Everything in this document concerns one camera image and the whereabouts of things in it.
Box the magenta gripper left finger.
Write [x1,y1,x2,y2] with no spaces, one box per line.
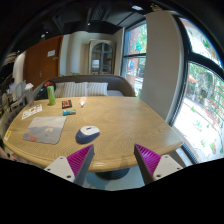
[45,144,94,186]

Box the striped cushion left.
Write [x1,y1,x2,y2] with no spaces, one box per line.
[55,82,88,98]

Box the arched glass cabinet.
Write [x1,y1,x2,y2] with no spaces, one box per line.
[89,39,115,75]

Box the striped cushion right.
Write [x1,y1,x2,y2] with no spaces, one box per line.
[87,82,108,96]

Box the white paper sheet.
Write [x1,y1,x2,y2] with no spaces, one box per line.
[22,104,42,120]

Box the black red small box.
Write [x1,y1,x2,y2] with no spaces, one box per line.
[62,100,72,109]

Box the striped cushion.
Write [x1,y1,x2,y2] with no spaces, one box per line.
[55,82,88,98]
[87,82,108,96]

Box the clear plastic wrapped item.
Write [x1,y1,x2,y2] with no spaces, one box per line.
[79,97,87,107]

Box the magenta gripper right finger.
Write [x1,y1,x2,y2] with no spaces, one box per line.
[134,144,182,184]

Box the wooden door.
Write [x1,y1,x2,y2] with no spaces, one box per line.
[23,36,63,87]

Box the yellow sticker label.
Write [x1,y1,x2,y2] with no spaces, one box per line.
[4,131,11,141]

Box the teal small packet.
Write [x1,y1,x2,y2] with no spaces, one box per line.
[63,109,76,116]

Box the grey picture mouse pad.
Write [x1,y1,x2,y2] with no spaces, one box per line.
[23,116,66,144]

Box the white tissue holder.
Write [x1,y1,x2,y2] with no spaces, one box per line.
[25,83,34,106]

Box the green cylindrical bottle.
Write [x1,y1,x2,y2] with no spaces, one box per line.
[47,86,56,106]

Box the blue white computer mouse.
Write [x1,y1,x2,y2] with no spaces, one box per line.
[75,126,100,144]

